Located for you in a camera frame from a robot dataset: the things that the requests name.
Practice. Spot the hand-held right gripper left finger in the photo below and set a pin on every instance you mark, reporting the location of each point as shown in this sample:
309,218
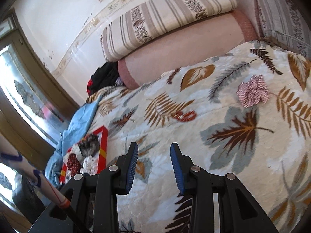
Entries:
132,167

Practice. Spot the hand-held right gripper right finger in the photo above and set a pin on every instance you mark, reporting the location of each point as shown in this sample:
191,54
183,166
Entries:
178,170

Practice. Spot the red cardboard box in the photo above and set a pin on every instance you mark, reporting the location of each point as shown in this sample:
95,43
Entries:
103,150

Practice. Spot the black fluffy scrunchie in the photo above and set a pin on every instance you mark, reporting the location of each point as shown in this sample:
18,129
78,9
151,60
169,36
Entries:
88,146

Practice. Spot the dark red scrunchie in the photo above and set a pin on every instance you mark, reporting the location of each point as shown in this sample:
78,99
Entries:
74,162

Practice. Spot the red white striped scrunchie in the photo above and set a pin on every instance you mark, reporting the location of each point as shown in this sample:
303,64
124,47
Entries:
252,91

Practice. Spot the leaf print blanket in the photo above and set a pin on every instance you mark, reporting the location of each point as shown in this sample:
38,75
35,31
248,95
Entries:
243,162

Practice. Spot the light blue cloth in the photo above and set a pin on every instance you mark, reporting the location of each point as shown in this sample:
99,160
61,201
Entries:
80,119

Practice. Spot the dark clothes pile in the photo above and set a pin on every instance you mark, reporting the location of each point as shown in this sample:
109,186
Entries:
104,75

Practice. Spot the pink bolster pillow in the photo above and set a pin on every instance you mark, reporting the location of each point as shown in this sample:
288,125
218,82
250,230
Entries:
182,51

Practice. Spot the wooden door with glass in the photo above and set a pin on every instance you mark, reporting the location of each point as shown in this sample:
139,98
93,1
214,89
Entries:
41,70

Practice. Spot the long striped floral pillow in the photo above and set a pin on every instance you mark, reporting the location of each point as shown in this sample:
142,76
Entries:
170,12

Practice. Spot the striped floral cushion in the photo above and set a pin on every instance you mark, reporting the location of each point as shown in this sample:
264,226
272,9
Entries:
279,4

